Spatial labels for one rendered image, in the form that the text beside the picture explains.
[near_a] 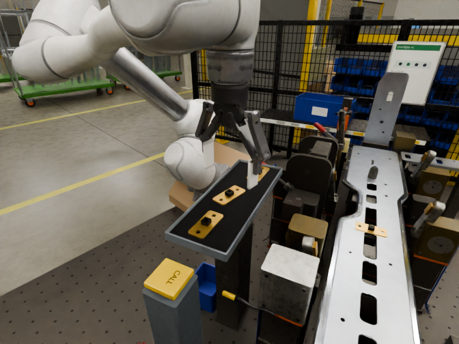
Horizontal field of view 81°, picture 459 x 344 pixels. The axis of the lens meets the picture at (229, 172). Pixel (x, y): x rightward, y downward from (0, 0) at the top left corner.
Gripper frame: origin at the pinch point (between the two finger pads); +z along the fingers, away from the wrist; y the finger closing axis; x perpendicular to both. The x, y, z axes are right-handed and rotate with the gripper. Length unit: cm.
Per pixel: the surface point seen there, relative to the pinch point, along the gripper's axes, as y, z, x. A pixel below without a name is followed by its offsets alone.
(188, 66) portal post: -543, 65, 439
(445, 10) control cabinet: -60, -56, 701
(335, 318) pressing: 30.1, 22.6, -1.0
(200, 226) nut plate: 3.5, 6.4, -12.7
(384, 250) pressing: 32.1, 22.6, 26.3
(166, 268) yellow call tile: 6.9, 6.7, -23.7
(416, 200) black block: 33, 24, 60
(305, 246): 19.6, 12.9, 3.4
